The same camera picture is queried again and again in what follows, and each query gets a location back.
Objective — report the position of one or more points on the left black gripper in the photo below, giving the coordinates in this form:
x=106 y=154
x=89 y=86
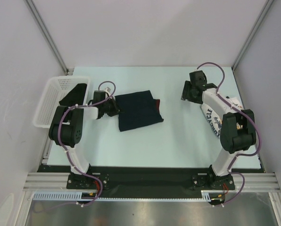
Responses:
x=116 y=109

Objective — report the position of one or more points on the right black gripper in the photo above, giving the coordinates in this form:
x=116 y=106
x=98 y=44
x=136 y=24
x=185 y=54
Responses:
x=185 y=95

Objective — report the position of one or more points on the navy tank top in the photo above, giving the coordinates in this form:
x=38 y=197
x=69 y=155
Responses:
x=138 y=109

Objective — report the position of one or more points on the white tank top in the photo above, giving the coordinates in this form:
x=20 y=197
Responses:
x=216 y=115

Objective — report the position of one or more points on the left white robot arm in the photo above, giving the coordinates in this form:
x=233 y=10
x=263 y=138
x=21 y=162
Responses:
x=66 y=129

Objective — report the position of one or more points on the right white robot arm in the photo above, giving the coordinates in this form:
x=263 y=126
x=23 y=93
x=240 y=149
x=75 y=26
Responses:
x=238 y=131

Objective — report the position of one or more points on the black garment in basket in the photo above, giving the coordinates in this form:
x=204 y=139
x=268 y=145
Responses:
x=75 y=96

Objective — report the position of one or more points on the white plastic basket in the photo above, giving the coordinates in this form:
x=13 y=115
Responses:
x=55 y=90

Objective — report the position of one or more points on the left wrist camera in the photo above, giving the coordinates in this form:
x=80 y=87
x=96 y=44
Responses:
x=107 y=90

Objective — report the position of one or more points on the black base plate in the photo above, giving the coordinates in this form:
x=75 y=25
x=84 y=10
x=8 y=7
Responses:
x=145 y=183

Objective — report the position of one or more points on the left cable duct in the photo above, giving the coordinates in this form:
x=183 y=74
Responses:
x=64 y=196

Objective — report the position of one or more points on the cable duct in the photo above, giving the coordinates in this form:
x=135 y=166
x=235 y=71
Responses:
x=64 y=196
x=213 y=195

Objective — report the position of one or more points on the right cable duct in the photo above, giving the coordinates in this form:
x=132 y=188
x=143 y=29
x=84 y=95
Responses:
x=213 y=195

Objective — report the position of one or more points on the left aluminium frame post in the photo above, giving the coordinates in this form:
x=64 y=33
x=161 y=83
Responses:
x=46 y=34

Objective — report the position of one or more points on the aluminium frame post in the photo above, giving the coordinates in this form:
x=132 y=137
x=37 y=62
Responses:
x=257 y=24
x=46 y=34

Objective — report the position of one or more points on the right aluminium frame post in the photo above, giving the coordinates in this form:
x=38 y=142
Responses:
x=257 y=24

